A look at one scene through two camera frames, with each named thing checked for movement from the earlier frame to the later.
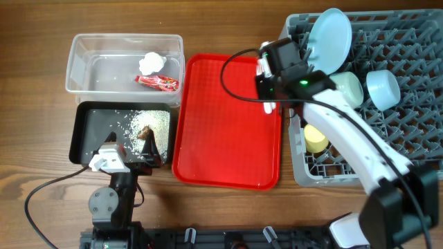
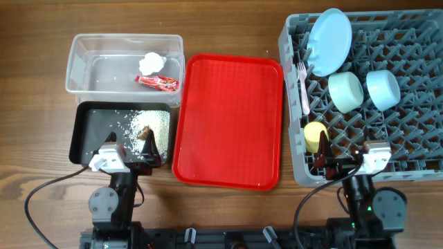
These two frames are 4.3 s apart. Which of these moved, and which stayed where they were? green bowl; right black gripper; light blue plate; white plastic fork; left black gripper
Moved: white plastic fork; right black gripper
Stayed: green bowl; light blue plate; left black gripper
